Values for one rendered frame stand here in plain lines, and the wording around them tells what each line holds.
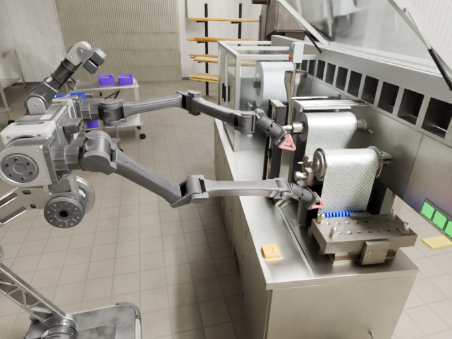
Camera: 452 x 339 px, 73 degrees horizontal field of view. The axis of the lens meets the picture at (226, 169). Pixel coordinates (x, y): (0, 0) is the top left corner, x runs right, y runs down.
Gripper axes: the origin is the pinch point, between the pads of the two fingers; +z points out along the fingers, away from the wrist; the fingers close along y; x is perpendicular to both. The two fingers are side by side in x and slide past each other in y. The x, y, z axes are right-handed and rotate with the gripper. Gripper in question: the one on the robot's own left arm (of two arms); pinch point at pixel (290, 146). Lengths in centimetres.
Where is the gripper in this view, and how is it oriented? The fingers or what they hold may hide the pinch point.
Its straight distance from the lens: 134.7
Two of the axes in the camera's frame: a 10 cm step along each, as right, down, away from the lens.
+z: 7.5, 5.4, 3.7
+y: 1.2, 4.3, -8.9
